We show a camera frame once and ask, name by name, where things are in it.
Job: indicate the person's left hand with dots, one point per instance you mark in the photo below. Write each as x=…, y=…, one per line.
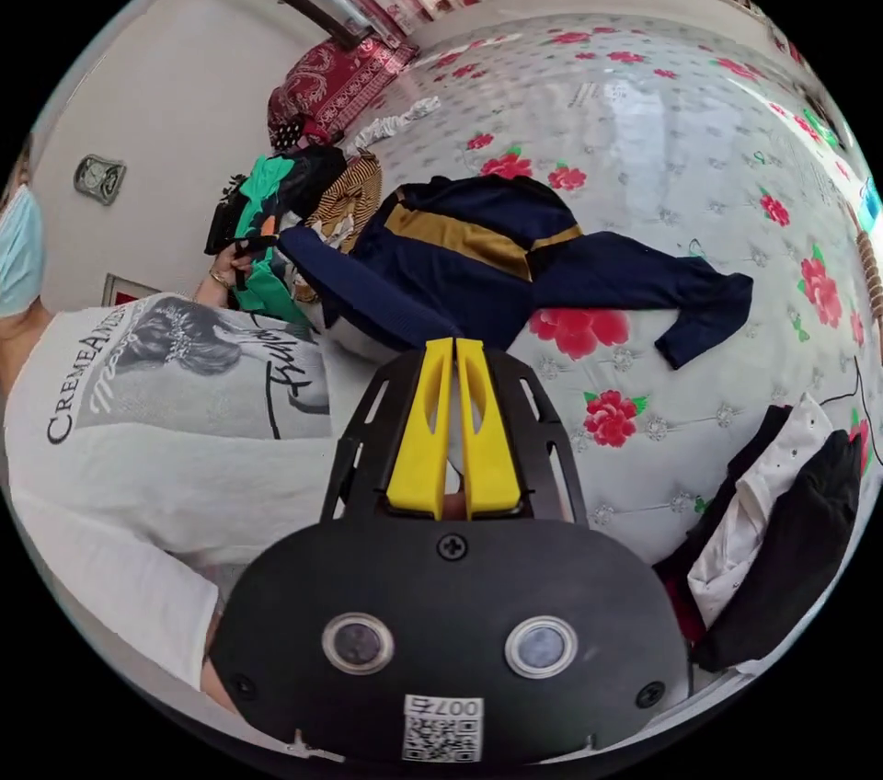
x=231, y=275

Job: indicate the green garment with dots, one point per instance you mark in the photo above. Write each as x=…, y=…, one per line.
x=265, y=228

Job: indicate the pile of clothes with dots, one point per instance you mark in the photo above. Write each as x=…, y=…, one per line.
x=779, y=518
x=338, y=187

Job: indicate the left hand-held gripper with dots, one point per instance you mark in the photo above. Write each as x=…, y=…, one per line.
x=222, y=228

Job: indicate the grey wall clock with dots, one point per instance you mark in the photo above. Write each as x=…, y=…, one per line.
x=100, y=177

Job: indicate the red patterned pillow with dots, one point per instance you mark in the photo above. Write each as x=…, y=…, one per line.
x=338, y=87

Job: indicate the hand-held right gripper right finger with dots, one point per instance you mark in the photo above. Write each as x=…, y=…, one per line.
x=491, y=449

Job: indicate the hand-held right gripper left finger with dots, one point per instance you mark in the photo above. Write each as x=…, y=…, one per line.
x=418, y=449

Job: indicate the person's body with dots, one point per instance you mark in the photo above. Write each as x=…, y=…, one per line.
x=159, y=449

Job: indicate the white cloth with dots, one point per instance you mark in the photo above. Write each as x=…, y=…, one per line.
x=390, y=123

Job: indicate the dark blue sweater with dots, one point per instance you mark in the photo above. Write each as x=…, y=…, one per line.
x=448, y=269

